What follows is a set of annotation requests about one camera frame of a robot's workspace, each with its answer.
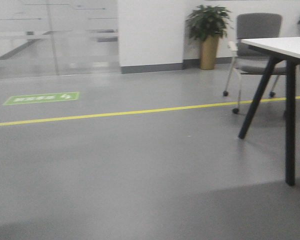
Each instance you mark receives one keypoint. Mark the potted green plant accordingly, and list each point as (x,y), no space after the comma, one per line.
(207,24)

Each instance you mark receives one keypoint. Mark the grey office chair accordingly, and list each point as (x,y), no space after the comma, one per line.
(246,61)

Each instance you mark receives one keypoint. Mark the frosted glass partition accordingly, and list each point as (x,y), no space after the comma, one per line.
(58,37)

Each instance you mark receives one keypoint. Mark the white table black legs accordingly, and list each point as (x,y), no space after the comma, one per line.
(278,49)

